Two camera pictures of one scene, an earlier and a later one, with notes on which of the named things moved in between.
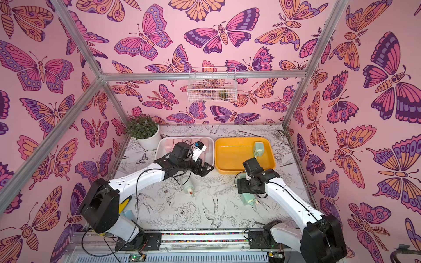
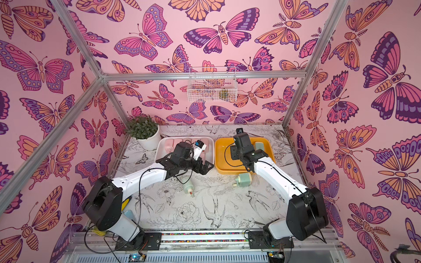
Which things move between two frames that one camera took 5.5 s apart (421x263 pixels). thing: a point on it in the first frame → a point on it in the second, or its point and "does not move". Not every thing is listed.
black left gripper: x=197 y=171 does not move
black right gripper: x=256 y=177 → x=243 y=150
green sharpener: x=188 y=187 does not move
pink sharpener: x=205 y=141 does not move
